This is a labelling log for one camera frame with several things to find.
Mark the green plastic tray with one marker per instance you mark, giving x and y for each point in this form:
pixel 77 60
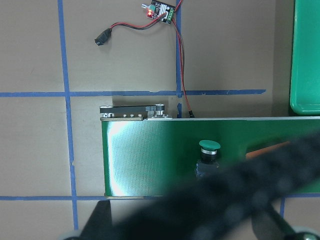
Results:
pixel 305 70

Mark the green push button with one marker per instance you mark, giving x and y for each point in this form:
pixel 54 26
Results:
pixel 208 163

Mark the motor controller circuit board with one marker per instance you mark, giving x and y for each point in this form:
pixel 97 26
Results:
pixel 157 8

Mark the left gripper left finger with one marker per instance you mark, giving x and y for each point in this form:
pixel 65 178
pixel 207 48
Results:
pixel 99 222

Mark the green conveyor belt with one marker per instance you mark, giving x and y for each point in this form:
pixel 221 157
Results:
pixel 146 152

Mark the plain orange cylinder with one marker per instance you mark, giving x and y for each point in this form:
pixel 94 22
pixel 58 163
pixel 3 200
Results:
pixel 263 150

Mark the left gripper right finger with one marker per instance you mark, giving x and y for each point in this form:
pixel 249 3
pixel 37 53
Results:
pixel 267 224

